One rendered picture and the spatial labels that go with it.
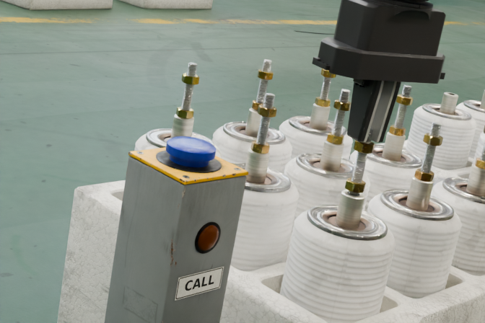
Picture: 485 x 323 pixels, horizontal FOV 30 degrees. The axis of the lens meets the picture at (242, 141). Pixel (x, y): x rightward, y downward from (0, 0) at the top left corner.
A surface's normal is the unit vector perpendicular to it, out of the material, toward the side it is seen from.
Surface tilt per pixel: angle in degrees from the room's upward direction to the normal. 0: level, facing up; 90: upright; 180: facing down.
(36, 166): 0
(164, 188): 90
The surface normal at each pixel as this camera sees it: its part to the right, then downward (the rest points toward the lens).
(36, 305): 0.18, -0.94
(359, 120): -0.87, -0.01
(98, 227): -0.70, 0.08
